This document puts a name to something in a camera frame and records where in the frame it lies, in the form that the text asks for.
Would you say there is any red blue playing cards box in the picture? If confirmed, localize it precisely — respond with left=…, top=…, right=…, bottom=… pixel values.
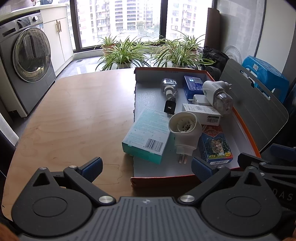
left=198, top=125, right=233, bottom=165

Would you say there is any white plug-in heater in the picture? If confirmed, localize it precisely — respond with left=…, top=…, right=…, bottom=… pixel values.
left=169, top=111, right=202, bottom=164

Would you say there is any white product box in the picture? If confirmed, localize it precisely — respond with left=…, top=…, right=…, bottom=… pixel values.
left=182, top=103, right=222, bottom=126

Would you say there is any teal bandage box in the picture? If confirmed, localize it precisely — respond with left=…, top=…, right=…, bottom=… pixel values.
left=122, top=108, right=170, bottom=164

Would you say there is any white USB charger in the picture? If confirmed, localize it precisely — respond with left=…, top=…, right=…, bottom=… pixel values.
left=189, top=94, right=212, bottom=106

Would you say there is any white plug-in with bottle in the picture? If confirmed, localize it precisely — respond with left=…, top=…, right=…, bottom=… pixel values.
left=202, top=80, right=233, bottom=116

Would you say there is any black power adapter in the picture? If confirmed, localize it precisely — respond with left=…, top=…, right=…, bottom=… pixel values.
left=164, top=97, right=176, bottom=115

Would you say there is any blue tin box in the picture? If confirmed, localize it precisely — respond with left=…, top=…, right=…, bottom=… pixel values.
left=183, top=75, right=203, bottom=100

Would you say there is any clear glass refill bottle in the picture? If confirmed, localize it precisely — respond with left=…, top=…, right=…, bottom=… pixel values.
left=161, top=78, right=178, bottom=100

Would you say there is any orange-edged cardboard tray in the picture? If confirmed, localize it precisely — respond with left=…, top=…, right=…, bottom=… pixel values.
left=130, top=67, right=262, bottom=189

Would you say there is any blue plastic stool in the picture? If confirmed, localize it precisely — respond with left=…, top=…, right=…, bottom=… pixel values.
left=242, top=56, right=290, bottom=103

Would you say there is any black dumbbell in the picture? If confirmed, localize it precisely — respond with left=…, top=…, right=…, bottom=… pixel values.
left=187, top=65, right=222, bottom=82

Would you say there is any black bag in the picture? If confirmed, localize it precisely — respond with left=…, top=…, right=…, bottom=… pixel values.
left=203, top=45, right=229, bottom=72

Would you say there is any white round fan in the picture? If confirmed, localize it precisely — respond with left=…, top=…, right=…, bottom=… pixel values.
left=223, top=45, right=242, bottom=64

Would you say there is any grey washing machine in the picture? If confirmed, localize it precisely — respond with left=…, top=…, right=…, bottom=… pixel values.
left=1, top=11, right=56, bottom=118

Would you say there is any spider plant right pot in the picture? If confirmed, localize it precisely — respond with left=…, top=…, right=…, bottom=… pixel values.
left=150, top=32, right=216, bottom=70

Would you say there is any spider plant pot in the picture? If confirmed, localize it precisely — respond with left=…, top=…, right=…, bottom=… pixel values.
left=95, top=37, right=152, bottom=71
left=99, top=35, right=117, bottom=55
left=150, top=32, right=216, bottom=70

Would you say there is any brown rolled mat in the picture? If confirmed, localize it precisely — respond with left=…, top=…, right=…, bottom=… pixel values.
left=204, top=8, right=220, bottom=50

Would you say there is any spider plant centre pot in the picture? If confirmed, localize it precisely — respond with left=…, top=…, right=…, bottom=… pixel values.
left=95, top=37, right=152, bottom=71

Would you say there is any spider plant left pot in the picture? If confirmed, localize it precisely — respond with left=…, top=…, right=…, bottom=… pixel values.
left=99, top=35, right=117, bottom=55

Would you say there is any white cabinet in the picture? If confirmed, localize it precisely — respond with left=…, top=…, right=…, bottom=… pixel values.
left=40, top=5, right=73, bottom=75

